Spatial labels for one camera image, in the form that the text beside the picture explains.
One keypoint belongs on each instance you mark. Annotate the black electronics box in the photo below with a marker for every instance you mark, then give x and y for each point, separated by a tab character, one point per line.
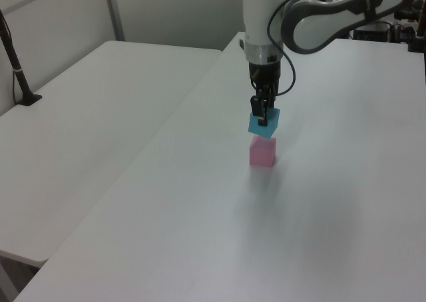
374	32

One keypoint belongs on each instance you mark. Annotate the pink cube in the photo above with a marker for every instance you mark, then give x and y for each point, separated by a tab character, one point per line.
262	154

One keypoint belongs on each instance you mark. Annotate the grey metal partition post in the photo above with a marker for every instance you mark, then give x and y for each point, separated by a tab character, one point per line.
114	12

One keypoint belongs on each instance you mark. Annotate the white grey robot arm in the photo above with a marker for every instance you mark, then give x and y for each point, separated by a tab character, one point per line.
319	26

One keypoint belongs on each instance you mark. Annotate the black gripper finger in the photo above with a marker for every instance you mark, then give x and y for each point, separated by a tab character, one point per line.
273	97
257	106

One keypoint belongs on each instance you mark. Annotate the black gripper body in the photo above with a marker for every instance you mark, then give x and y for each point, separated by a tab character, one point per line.
264	74

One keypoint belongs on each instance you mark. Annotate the black camera stand pole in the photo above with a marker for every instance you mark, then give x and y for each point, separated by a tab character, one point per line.
15	67

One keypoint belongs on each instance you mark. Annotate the white side table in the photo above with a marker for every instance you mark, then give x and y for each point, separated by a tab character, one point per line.
83	125

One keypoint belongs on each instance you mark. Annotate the blue cube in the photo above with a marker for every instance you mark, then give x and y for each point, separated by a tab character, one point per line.
271	125

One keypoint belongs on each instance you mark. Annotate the black stand clamp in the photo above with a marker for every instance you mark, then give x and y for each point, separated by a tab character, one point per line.
416	45

